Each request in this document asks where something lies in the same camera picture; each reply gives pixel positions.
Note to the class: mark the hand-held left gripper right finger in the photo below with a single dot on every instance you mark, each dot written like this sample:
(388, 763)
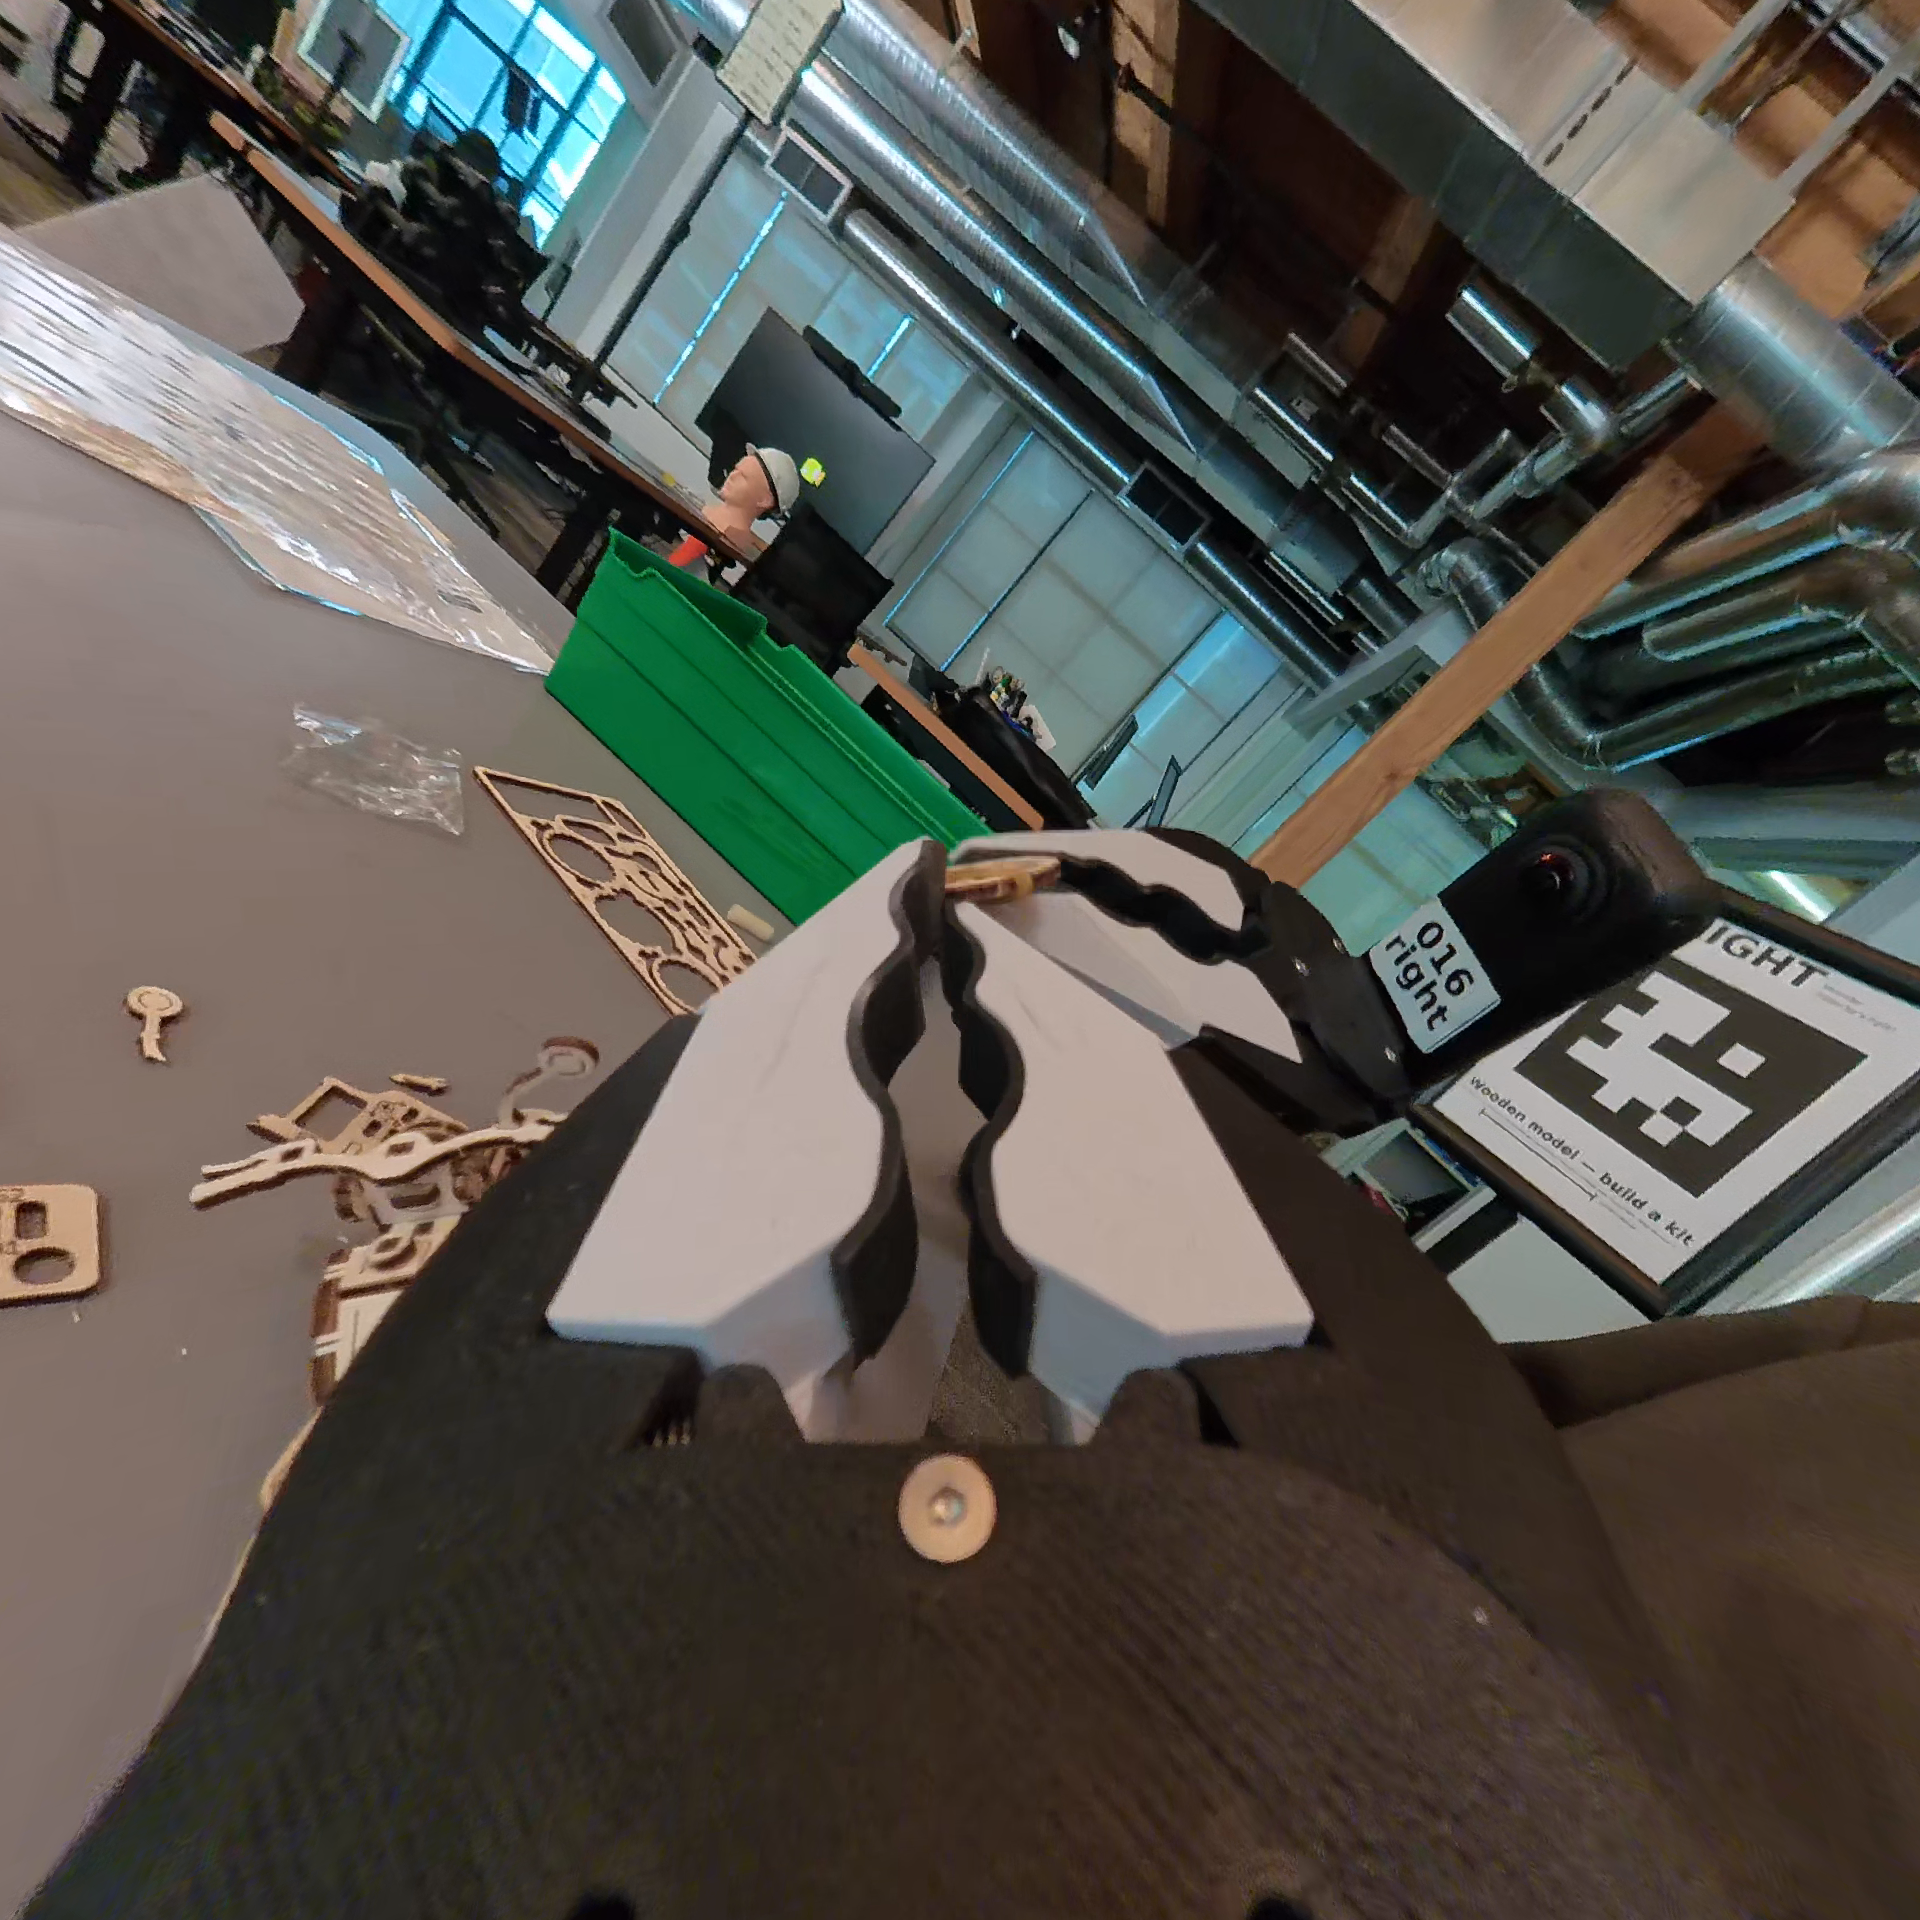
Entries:
(1141, 1229)

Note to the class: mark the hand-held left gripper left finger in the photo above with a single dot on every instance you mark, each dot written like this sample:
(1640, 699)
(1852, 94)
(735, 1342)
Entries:
(706, 1201)

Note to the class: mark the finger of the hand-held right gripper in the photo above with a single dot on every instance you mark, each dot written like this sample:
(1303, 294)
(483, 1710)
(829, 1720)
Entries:
(1171, 854)
(1202, 1009)

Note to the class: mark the small wooden gear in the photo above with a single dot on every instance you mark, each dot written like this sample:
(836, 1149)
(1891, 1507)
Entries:
(994, 880)

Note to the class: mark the grey desk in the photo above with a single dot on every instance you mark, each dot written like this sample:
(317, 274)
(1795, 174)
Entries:
(224, 900)

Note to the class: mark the black organizer bag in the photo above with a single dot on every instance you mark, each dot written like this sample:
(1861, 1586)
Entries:
(1003, 709)

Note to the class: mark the short wooden workbench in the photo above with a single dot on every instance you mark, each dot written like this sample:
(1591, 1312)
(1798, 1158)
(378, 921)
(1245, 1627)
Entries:
(944, 739)

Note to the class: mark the small beige cylinder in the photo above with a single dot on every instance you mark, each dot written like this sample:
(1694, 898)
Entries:
(756, 926)

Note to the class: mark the black framed tag sign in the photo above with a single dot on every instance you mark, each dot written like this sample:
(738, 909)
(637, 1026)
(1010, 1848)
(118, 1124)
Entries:
(1636, 1185)

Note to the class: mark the partly built wooden model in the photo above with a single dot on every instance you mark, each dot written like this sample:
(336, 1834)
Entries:
(301, 1177)

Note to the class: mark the empty wooden parts sheet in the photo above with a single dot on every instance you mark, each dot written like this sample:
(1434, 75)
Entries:
(517, 803)

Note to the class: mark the green plastic bin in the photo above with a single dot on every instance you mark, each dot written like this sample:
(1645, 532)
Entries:
(706, 750)

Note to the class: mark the small clear plastic bag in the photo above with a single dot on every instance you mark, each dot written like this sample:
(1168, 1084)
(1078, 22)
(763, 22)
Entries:
(375, 768)

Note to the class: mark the mannequin head white helmet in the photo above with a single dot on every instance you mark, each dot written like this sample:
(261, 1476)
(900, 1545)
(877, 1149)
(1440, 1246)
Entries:
(770, 475)

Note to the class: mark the key-shaped wooden part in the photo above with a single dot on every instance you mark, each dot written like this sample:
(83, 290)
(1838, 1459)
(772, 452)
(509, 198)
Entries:
(154, 1009)

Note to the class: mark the rectangular wooden plate part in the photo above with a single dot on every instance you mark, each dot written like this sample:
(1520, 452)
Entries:
(45, 1243)

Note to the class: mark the long wooden workbench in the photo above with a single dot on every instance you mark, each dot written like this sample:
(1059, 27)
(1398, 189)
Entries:
(600, 432)

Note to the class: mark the white hanging sign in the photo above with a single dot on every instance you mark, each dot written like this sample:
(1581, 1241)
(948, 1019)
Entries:
(779, 57)

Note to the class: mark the shiny clear plastic wrapper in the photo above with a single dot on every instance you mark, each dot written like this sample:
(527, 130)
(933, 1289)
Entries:
(196, 434)

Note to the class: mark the white board panel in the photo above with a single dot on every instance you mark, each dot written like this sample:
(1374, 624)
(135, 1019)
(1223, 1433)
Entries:
(181, 264)

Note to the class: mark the wooden support post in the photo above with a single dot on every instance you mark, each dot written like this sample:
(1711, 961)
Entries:
(1500, 644)

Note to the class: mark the wooden frame part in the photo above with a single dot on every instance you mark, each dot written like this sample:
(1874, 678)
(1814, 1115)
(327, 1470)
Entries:
(368, 1117)

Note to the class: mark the black wall monitor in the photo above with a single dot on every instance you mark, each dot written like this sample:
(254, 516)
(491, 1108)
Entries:
(820, 421)

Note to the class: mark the cluster of silver duct pipes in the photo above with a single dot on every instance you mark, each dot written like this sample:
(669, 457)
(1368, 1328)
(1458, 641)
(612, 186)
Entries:
(1787, 374)

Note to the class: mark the rectangular metal air duct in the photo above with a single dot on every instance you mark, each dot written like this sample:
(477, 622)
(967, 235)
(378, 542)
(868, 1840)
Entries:
(1546, 165)

